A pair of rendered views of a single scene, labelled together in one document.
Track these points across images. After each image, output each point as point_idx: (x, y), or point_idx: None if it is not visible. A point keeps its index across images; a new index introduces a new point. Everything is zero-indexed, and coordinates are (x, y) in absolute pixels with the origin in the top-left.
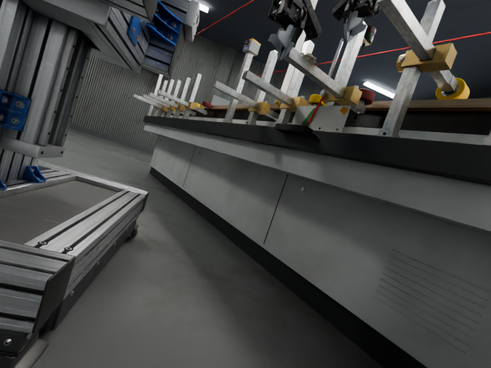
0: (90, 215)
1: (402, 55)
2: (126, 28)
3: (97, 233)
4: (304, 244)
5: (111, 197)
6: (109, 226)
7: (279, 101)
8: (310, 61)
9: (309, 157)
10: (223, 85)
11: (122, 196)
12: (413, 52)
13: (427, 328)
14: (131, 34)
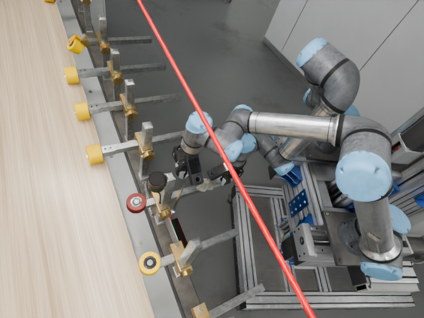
0: (248, 231)
1: (153, 153)
2: (289, 200)
3: (238, 210)
4: None
5: (253, 259)
6: (238, 217)
7: (192, 269)
8: (202, 185)
9: None
10: (254, 286)
11: (251, 267)
12: (158, 144)
13: None
14: (289, 206)
